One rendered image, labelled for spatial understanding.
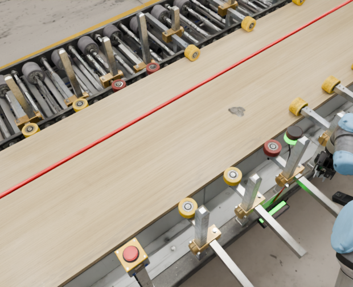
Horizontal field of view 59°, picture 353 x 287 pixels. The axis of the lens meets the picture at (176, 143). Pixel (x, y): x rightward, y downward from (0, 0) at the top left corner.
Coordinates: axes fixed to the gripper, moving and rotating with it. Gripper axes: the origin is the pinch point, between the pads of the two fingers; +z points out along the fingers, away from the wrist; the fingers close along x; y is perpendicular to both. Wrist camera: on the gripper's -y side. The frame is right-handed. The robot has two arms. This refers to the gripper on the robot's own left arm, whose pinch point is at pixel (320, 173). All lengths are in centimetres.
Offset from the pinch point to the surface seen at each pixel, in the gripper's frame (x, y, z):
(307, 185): -1.7, -0.6, 12.5
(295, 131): -15.3, -1.6, -15.4
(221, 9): -94, -88, 0
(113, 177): -75, 44, 9
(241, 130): -39.4, -10.0, 8.1
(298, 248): 5.2, 27.5, 13.4
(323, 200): 6.4, 2.6, 12.6
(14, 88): -139, 38, -9
